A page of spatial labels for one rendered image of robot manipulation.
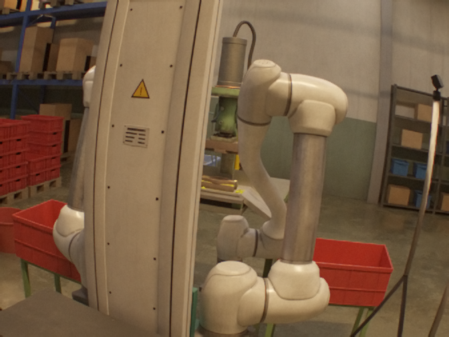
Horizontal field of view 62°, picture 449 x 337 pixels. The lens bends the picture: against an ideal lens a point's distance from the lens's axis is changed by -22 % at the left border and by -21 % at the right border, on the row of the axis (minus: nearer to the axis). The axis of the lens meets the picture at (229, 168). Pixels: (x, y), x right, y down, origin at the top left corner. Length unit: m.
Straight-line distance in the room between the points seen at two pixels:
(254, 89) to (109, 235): 0.57
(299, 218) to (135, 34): 0.69
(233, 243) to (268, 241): 0.12
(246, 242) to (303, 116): 0.50
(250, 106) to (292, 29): 6.22
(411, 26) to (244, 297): 6.79
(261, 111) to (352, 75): 6.12
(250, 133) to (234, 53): 0.88
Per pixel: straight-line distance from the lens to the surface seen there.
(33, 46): 8.19
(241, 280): 1.27
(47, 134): 5.75
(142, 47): 1.16
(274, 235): 1.56
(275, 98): 1.28
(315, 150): 1.30
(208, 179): 2.24
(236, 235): 1.56
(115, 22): 1.23
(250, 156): 1.39
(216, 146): 2.19
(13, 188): 5.24
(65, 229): 1.62
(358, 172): 7.45
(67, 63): 7.55
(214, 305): 1.30
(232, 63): 2.16
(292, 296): 1.32
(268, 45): 7.49
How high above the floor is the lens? 1.48
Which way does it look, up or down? 10 degrees down
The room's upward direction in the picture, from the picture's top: 6 degrees clockwise
